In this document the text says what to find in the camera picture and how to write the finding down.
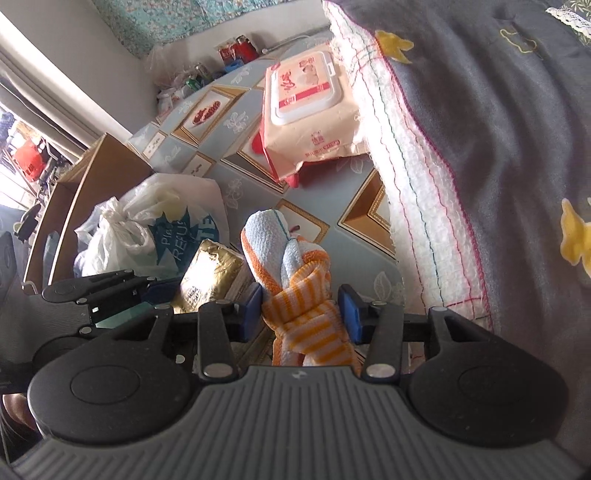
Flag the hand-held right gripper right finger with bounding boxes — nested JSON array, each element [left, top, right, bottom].
[[338, 284, 492, 384]]

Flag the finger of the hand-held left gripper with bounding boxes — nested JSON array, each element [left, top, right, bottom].
[[78, 290, 160, 336], [41, 270, 181, 306]]

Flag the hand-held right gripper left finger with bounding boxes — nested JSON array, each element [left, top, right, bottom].
[[106, 282, 265, 384]]

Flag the orange striped towel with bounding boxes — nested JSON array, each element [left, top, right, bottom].
[[240, 209, 363, 377]]

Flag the gold foil packet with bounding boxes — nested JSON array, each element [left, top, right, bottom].
[[170, 239, 254, 315]]

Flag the brown cardboard box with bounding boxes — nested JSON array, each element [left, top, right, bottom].
[[21, 133, 155, 289]]

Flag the white plastic bag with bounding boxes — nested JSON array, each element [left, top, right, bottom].
[[74, 198, 158, 278]]

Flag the white bag blue print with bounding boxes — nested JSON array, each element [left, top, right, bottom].
[[120, 173, 229, 273]]

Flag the fruit print vinyl mat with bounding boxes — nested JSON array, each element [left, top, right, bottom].
[[127, 28, 407, 365]]

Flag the red plastic bag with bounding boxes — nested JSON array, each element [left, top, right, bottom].
[[13, 138, 47, 181]]

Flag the pink wet wipes pack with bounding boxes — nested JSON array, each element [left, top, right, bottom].
[[252, 50, 368, 188]]

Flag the grey pillow with yellow print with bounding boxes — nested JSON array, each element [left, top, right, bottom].
[[322, 0, 591, 453]]

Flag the clear plastic bag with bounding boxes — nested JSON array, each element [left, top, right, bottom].
[[147, 46, 218, 90]]

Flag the turquoise floral cloth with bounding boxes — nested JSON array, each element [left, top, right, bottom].
[[95, 0, 324, 58]]

